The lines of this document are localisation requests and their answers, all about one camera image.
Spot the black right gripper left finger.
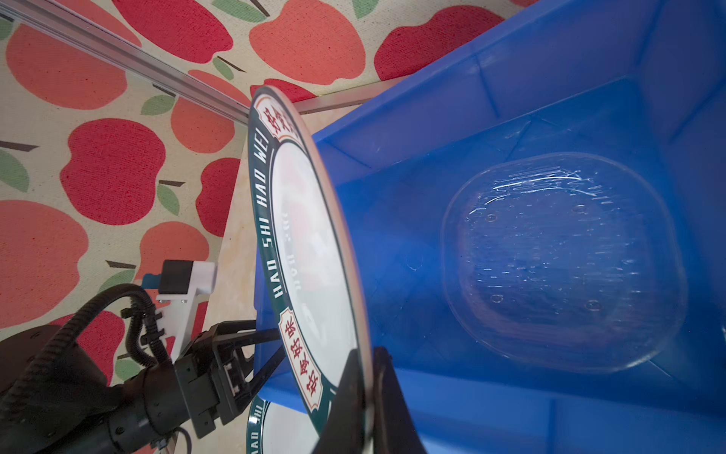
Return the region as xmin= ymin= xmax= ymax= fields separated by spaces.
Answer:
xmin=312 ymin=349 xmax=363 ymax=454

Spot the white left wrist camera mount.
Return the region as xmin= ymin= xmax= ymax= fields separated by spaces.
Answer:
xmin=157 ymin=260 xmax=217 ymax=361

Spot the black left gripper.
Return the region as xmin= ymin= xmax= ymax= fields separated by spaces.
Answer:
xmin=175 ymin=321 xmax=255 ymax=439

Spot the blue plastic bin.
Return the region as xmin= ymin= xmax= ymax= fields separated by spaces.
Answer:
xmin=251 ymin=0 xmax=726 ymax=454

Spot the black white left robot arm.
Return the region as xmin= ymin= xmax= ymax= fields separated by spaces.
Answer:
xmin=1 ymin=284 xmax=270 ymax=453

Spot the clear glass plate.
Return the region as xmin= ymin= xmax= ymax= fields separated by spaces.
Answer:
xmin=441 ymin=152 xmax=687 ymax=374

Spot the aluminium frame post left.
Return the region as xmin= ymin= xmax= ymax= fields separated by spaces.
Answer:
xmin=0 ymin=0 xmax=251 ymax=126

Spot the small green rimmed plate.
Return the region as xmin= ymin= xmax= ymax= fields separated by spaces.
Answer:
xmin=246 ymin=396 xmax=320 ymax=454

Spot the medium green rimmed plate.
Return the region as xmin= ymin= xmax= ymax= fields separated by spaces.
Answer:
xmin=248 ymin=86 xmax=374 ymax=432

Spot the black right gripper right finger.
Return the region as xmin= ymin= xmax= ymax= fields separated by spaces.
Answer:
xmin=372 ymin=347 xmax=425 ymax=454

